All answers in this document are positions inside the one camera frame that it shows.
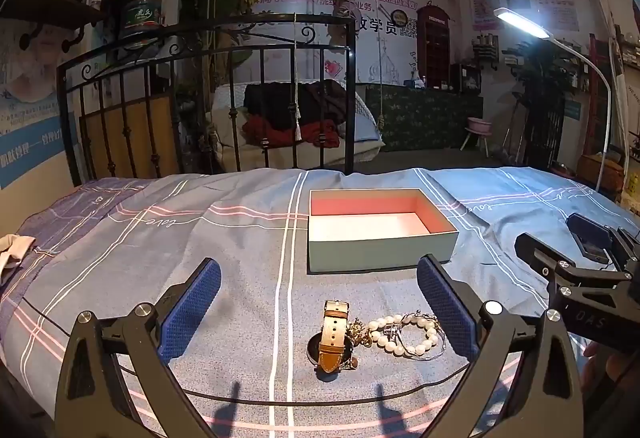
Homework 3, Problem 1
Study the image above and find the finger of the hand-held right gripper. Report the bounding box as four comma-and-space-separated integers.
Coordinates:
514, 232, 632, 291
566, 213, 640, 271

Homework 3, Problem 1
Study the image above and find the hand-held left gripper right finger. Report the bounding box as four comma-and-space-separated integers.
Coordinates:
416, 254, 586, 438

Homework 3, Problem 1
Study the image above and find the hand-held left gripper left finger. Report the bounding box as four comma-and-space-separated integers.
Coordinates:
54, 258, 222, 438

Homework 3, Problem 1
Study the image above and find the white pearl bracelet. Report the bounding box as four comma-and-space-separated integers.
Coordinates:
367, 313, 438, 356

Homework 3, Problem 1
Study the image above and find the pink-lined gift box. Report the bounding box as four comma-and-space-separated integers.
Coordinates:
306, 188, 460, 275

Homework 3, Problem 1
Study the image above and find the gold chain jewelry heap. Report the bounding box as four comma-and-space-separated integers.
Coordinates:
347, 318, 373, 350

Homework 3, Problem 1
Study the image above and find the brown leather strap watch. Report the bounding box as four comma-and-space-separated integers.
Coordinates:
306, 300, 357, 375

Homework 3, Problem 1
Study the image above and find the person's right hand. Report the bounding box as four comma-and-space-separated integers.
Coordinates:
581, 340, 640, 399

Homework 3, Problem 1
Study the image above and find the plaid blue bed sheet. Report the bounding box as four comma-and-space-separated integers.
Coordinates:
0, 165, 640, 438

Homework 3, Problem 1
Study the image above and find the wooden basket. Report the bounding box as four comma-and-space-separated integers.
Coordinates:
577, 153, 626, 193

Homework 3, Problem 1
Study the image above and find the pink stool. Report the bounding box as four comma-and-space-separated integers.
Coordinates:
460, 117, 493, 154

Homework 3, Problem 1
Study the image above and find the green patterned counter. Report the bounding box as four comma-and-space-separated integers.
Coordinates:
365, 86, 485, 151

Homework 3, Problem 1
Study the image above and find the white cushioned swing seat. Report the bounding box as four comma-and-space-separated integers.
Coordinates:
210, 83, 387, 169

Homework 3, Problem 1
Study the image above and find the beige cloth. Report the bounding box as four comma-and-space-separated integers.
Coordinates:
0, 234, 37, 284

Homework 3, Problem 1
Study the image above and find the dark and red clothes pile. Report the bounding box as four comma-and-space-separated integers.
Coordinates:
242, 79, 358, 149

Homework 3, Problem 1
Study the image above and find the white gooseneck desk lamp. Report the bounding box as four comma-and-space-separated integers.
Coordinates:
492, 7, 613, 191

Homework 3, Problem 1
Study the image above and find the round green tin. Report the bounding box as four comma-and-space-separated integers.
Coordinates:
120, 0, 162, 32

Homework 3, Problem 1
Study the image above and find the thick swing rope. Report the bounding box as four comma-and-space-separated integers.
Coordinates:
364, 0, 389, 135

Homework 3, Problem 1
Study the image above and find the hanging white tassel cord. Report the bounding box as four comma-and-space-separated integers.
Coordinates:
291, 13, 304, 142

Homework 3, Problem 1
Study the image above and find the black metal bed frame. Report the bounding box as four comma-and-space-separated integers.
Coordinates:
56, 13, 358, 189

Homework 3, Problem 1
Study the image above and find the blue and white wall poster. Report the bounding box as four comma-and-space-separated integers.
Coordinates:
0, 16, 81, 189

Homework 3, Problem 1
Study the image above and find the dark wooden wall shelf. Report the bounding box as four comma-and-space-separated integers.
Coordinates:
0, 0, 108, 54

